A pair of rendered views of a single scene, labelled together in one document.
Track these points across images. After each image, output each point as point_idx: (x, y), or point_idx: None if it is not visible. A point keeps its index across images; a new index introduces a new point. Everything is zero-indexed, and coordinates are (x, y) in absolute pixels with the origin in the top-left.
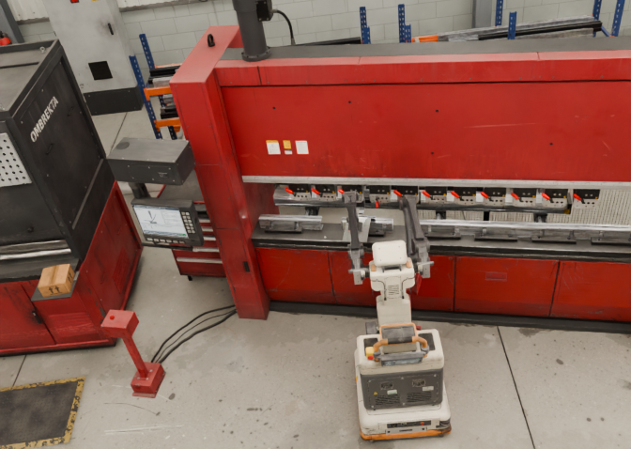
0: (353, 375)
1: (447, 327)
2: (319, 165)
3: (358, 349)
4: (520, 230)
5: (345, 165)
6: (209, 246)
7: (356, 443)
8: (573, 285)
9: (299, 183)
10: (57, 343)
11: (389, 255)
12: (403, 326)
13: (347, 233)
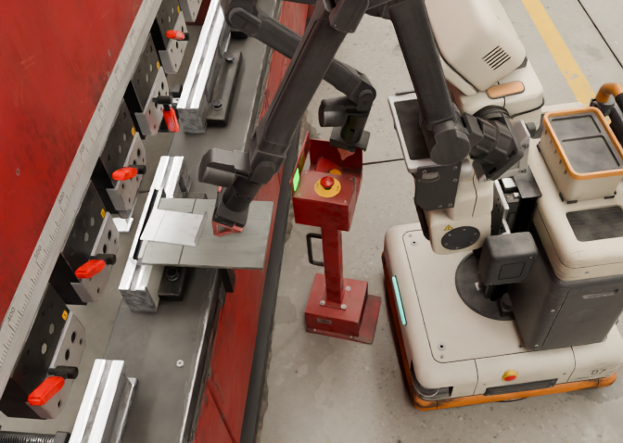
0: (435, 424)
1: (296, 245)
2: (30, 150)
3: (615, 253)
4: None
5: (72, 63)
6: None
7: (609, 405)
8: (298, 3)
9: (33, 322)
10: None
11: (503, 16)
12: (555, 134)
13: (224, 254)
